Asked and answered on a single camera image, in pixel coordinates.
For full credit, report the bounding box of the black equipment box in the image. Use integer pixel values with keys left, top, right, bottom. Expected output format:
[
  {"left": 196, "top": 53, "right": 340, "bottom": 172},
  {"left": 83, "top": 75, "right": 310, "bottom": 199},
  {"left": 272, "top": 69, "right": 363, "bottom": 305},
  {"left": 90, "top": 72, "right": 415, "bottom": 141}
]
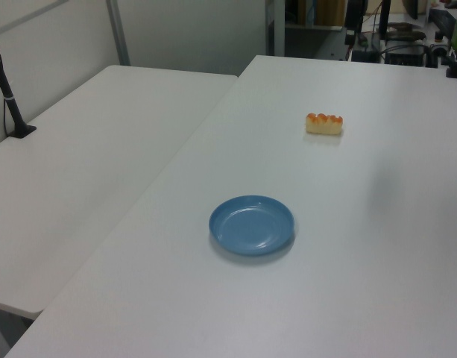
[{"left": 384, "top": 44, "right": 427, "bottom": 67}]

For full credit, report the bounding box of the black clamp mount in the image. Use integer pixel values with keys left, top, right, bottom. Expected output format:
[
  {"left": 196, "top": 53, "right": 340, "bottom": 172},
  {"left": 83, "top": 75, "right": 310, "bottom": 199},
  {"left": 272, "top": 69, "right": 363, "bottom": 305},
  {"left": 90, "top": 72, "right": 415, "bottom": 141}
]
[{"left": 445, "top": 47, "right": 457, "bottom": 80}]

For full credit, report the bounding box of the dark brown flat object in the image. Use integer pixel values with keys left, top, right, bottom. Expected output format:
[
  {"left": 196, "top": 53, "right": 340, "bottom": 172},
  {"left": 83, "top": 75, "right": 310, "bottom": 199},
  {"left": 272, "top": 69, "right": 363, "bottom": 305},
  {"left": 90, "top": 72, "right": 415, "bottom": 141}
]
[{"left": 385, "top": 22, "right": 427, "bottom": 43}]

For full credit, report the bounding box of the grey metal shelf frame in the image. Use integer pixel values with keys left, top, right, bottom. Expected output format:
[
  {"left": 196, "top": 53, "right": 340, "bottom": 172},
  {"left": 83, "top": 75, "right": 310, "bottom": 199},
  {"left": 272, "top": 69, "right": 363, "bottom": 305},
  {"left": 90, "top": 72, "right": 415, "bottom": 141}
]
[{"left": 266, "top": 0, "right": 287, "bottom": 57}]

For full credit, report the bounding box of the brown cardboard box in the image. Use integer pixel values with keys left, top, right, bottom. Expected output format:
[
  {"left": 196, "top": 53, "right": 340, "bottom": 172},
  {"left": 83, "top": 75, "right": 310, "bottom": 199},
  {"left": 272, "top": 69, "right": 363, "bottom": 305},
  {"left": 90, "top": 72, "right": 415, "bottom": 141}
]
[{"left": 297, "top": 0, "right": 347, "bottom": 28}]

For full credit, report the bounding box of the grey metal partition post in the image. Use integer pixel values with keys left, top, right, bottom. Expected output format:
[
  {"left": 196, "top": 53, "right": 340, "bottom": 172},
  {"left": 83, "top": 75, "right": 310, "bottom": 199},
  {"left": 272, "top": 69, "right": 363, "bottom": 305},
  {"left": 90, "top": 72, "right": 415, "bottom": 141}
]
[{"left": 105, "top": 0, "right": 132, "bottom": 68}]

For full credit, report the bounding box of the black camera stand pole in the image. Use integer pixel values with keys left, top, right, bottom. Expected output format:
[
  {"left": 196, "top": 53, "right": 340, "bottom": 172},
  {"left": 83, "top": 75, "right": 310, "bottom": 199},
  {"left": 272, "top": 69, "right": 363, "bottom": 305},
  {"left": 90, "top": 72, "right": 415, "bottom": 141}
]
[{"left": 0, "top": 30, "right": 38, "bottom": 140}]

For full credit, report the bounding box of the orange glazed bread loaf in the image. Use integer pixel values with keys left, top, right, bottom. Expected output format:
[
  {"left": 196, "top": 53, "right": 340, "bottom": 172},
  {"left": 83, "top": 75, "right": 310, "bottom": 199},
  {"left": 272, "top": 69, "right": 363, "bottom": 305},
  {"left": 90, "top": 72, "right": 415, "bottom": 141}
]
[{"left": 305, "top": 112, "right": 344, "bottom": 136}]

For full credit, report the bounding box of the blue round plate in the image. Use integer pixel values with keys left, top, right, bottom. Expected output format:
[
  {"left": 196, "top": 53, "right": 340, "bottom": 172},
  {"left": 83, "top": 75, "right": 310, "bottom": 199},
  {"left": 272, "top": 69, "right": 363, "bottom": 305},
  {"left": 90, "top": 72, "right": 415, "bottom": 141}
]
[{"left": 208, "top": 195, "right": 297, "bottom": 258}]

